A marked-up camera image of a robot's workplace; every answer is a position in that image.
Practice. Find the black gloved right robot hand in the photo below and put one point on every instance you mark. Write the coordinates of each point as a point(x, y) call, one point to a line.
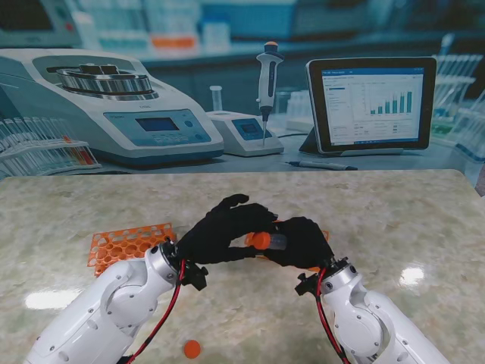
point(303, 244)

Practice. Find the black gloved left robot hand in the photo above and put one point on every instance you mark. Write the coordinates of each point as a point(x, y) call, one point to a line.
point(219, 235)

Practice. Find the clear plastic test tube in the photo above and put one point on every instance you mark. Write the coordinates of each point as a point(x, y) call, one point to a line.
point(278, 242)

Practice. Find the orange tube cap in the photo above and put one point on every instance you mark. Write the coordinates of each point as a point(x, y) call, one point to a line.
point(192, 349)
point(260, 240)

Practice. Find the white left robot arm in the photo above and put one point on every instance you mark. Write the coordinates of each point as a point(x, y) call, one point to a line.
point(110, 307)

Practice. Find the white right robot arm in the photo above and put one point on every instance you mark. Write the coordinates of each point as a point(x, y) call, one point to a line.
point(371, 322)

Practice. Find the empty orange test tube rack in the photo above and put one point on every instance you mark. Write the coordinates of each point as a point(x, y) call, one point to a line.
point(121, 246)

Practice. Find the printed laboratory backdrop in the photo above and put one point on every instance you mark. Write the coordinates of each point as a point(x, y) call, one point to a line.
point(227, 76)

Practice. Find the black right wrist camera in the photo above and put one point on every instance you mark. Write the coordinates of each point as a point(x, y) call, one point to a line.
point(306, 285)

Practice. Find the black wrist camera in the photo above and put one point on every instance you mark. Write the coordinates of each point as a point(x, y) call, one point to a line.
point(195, 276)
point(306, 285)

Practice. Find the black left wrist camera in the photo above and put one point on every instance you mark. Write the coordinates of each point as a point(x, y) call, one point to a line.
point(195, 276)

